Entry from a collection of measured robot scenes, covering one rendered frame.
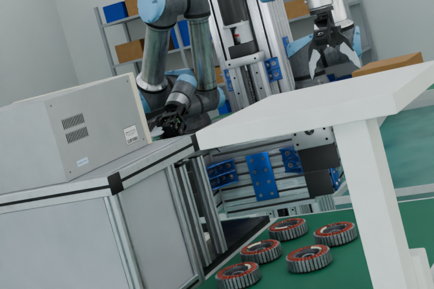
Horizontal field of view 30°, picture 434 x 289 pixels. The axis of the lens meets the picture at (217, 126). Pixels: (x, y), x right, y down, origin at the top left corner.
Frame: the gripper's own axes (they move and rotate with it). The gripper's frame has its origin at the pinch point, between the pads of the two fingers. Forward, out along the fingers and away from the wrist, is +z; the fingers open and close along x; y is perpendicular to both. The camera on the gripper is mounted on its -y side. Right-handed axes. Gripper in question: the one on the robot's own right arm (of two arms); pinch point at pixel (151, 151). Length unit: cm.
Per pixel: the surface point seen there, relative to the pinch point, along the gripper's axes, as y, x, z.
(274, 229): 44, 15, 27
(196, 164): 30.8, -11.5, 23.6
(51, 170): 16, -42, 52
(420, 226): 85, 18, 29
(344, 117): 100, -57, 71
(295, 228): 50, 16, 26
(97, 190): 29, -38, 58
